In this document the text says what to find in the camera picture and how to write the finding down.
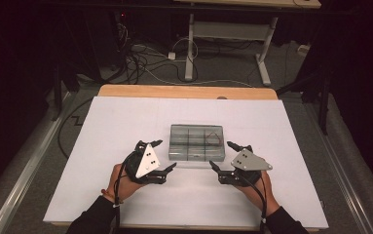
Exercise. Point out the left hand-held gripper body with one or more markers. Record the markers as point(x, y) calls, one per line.
point(146, 161)

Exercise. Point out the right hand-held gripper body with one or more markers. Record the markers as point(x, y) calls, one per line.
point(249, 161)

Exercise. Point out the clear grey compartment box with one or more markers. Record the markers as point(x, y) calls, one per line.
point(190, 143)

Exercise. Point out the person's right hand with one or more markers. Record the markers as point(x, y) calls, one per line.
point(258, 191)

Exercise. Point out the person's left hand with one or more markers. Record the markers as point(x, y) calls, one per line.
point(124, 187)

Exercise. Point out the wooden table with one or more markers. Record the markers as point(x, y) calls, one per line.
point(174, 91)

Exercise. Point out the white power adapter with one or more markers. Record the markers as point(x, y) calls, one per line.
point(172, 55)

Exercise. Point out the black stand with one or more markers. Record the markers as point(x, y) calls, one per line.
point(57, 91)
point(323, 107)

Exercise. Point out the black device with red light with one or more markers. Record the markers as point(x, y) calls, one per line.
point(122, 19)

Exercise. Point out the metal floor rail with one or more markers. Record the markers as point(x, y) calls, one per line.
point(25, 169)
point(340, 169)

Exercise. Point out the white desk frame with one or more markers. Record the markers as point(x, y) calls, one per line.
point(190, 48)

